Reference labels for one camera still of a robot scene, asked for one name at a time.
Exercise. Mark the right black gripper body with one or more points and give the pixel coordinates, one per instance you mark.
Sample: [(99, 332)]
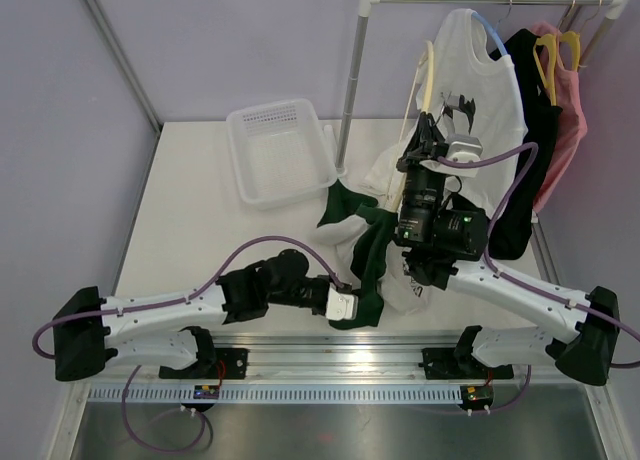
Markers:
[(413, 159)]

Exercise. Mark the cream plastic hanger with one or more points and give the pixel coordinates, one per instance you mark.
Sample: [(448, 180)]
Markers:
[(426, 65)]

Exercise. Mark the green and white t shirt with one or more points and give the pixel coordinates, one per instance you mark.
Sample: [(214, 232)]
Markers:
[(362, 233)]

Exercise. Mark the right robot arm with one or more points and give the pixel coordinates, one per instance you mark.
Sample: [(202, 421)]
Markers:
[(572, 330)]

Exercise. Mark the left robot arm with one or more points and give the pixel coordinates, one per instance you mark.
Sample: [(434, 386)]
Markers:
[(92, 332)]

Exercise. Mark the white printed t shirt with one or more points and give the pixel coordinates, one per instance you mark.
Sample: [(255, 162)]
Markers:
[(463, 67)]

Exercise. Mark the black t shirt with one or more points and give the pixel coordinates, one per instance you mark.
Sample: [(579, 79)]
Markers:
[(512, 231)]

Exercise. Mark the light blue hanger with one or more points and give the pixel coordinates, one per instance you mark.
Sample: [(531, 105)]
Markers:
[(492, 32)]

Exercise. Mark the pink t shirt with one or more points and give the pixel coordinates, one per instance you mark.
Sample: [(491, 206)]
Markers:
[(572, 122)]

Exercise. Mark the yellow hanger front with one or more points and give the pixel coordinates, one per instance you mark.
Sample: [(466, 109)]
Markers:
[(547, 42)]

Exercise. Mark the yellow hanger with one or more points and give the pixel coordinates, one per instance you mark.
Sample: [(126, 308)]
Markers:
[(547, 42), (573, 40)]

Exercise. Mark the yellow hanger back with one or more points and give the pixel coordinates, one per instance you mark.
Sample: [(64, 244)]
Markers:
[(573, 40)]

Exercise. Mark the white plastic basket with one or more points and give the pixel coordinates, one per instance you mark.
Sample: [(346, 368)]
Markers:
[(279, 153)]

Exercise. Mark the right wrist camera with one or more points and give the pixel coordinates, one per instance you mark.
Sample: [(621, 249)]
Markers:
[(463, 149)]

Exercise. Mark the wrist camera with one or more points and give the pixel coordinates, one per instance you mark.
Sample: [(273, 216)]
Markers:
[(340, 306), (463, 149)]

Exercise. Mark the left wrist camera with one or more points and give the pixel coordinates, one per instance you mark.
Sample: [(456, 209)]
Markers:
[(340, 306)]

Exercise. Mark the white slotted cable duct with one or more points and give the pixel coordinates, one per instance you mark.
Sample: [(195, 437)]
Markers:
[(280, 394)]

